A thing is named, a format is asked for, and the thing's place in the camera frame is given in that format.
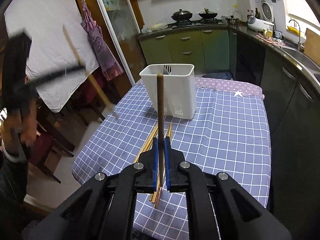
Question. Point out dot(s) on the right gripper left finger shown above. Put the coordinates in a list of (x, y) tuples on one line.
[(104, 206)]

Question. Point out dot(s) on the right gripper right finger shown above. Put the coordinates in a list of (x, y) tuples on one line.
[(217, 206)]

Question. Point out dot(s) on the light wooden chopstick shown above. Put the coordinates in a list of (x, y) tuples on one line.
[(82, 64)]

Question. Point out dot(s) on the dark brown chopstick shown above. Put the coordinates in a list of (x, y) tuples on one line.
[(160, 107)]

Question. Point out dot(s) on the green kitchen cabinets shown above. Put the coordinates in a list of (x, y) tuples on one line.
[(207, 49)]

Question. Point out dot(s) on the person's left hand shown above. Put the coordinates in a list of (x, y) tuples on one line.
[(15, 129)]

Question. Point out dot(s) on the dark wooden chair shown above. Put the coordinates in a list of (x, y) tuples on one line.
[(49, 138)]

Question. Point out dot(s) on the blue checkered tablecloth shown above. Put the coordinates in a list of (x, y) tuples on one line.
[(228, 133)]

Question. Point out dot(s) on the white hanging cloth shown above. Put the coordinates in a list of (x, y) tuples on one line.
[(44, 22)]

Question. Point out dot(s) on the purple checkered apron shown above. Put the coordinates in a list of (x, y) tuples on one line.
[(107, 62)]

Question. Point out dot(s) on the purple patterned under cloth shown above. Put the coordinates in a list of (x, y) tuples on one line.
[(238, 88)]

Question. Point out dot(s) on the white plastic utensil holder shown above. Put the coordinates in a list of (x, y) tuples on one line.
[(179, 88)]

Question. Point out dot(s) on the stainless steel sink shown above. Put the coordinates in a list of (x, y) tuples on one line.
[(308, 63)]

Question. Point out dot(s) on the yellow mug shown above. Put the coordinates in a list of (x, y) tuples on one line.
[(267, 33)]

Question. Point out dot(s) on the black wok with lid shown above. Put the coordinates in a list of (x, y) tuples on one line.
[(182, 15)]

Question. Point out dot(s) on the chrome sink faucet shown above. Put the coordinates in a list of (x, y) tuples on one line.
[(296, 32)]

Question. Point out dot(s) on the wooden cutting board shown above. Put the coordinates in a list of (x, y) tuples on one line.
[(311, 45)]

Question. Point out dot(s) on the white rice cooker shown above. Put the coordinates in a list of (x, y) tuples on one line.
[(259, 25)]

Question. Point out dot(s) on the small steel pot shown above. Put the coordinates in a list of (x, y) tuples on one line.
[(231, 20)]

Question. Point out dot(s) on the black frying pan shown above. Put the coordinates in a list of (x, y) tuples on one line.
[(207, 14)]

